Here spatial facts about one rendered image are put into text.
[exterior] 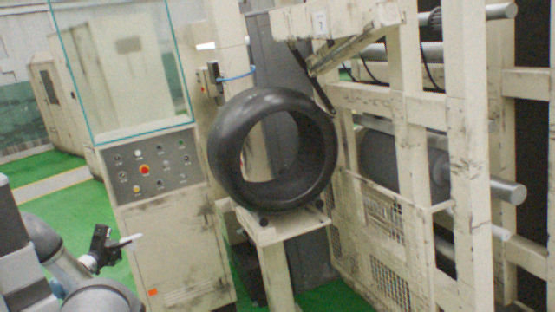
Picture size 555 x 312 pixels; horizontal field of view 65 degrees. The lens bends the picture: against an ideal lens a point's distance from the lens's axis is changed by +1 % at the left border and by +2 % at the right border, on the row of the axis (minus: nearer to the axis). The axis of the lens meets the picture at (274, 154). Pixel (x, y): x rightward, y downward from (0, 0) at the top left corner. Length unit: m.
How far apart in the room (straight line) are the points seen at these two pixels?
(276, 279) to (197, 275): 0.52
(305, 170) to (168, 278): 1.09
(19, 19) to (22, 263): 9.91
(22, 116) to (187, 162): 8.32
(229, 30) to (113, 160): 0.96
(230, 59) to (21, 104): 8.78
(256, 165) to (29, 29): 9.02
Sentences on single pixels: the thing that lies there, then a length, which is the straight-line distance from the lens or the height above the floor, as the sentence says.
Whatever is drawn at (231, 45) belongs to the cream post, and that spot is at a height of 1.66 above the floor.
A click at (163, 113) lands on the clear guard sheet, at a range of 2.46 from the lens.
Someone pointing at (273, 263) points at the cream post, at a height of 0.46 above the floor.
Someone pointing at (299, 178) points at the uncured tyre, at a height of 0.96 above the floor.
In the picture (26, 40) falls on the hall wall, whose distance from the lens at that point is 10.84.
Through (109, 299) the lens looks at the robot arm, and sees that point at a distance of 0.81.
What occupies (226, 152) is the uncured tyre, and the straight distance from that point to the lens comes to 1.78.
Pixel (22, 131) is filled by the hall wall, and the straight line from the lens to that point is 10.70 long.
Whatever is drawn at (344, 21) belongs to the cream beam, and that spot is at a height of 1.69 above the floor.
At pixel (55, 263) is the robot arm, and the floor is 1.20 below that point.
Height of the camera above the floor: 1.74
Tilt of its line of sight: 17 degrees down
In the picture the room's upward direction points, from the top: 10 degrees counter-clockwise
